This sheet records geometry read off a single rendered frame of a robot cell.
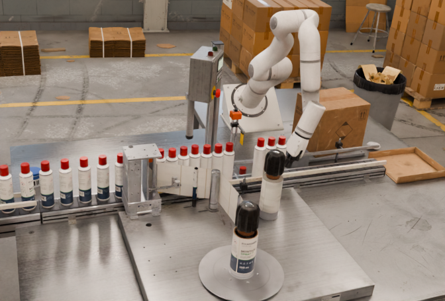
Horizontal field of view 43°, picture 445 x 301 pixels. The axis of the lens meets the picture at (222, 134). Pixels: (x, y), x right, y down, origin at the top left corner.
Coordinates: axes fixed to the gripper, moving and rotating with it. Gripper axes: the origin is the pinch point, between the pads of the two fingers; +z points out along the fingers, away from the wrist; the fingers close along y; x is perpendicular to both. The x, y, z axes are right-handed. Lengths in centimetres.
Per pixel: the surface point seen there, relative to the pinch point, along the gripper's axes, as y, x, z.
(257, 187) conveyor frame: 5.4, -13.8, 13.0
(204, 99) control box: 0, -53, -19
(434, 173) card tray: 13, 75, -18
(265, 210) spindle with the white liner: 30.9, -23.0, 10.2
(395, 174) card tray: 6, 59, -10
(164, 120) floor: -248, 40, 85
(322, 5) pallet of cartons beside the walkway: -300, 177, -59
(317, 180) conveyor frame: 4.9, 16.4, 3.0
